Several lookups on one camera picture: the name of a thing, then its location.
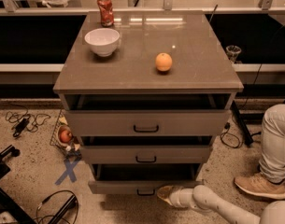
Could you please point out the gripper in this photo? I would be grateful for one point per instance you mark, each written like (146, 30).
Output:
(176, 196)

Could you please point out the grey bottom drawer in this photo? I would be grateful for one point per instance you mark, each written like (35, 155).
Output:
(142, 179)

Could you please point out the grey drawer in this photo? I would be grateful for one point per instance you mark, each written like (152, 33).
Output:
(146, 149)
(142, 179)
(200, 114)

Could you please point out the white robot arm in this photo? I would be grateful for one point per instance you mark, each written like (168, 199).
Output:
(202, 199)

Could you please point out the grey middle drawer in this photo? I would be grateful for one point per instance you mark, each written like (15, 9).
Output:
(146, 149)

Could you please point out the grey three-drawer cabinet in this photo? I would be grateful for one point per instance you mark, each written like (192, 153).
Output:
(199, 63)

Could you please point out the grey top drawer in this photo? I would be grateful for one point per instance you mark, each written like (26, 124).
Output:
(200, 114)

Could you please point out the tan sneaker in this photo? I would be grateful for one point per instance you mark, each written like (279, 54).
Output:
(257, 185)

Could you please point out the blue tape cross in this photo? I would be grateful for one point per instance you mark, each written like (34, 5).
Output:
(69, 171)

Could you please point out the black metal bar right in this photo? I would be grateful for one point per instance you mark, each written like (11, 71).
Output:
(248, 140)

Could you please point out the red apple in basket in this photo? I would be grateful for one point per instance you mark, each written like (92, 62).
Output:
(65, 136)

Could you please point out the orange fruit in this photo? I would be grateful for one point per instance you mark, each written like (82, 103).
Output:
(163, 62)

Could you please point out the person leg in light trousers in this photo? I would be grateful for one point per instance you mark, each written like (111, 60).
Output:
(272, 161)

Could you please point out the clear glass cup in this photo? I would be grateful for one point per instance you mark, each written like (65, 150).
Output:
(232, 52)

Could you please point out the black stand lower left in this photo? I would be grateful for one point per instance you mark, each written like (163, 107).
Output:
(10, 211)

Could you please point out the white ceramic bowl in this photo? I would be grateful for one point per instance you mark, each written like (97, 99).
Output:
(102, 41)

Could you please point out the crushed red soda can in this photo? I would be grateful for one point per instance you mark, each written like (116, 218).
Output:
(106, 12)

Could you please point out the wire basket with fruit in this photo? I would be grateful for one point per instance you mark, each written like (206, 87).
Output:
(70, 149)

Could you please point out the black power adapter with cable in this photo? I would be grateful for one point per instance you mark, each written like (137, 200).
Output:
(22, 120)

